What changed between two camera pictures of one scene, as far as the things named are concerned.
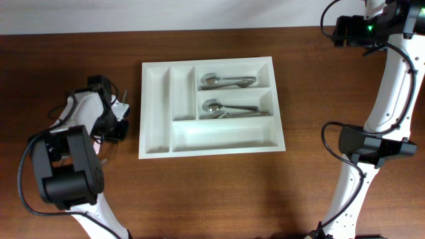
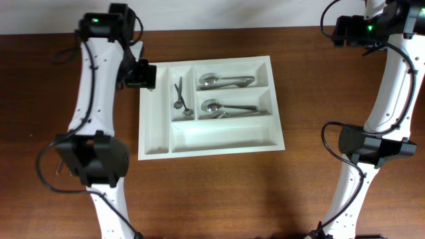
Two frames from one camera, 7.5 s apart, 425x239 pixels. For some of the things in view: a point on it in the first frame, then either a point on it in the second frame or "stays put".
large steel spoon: (213, 105) stays put
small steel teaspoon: (125, 96) → (178, 105)
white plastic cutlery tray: (209, 107) stays put
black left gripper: (120, 133) → (147, 76)
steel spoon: (212, 78) stays put
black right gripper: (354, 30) stays put
